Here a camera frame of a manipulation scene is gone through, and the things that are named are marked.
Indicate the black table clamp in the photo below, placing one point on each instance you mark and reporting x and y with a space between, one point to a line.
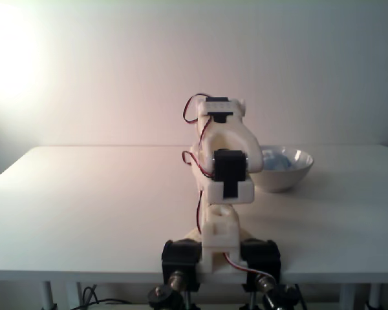
179 255
262 255

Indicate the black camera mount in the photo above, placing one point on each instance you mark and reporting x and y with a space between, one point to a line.
283 298

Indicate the white ceramic bowl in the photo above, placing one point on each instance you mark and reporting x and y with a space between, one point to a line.
284 181

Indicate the white table leg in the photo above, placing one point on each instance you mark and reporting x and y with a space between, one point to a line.
347 297
47 295
71 295
377 297

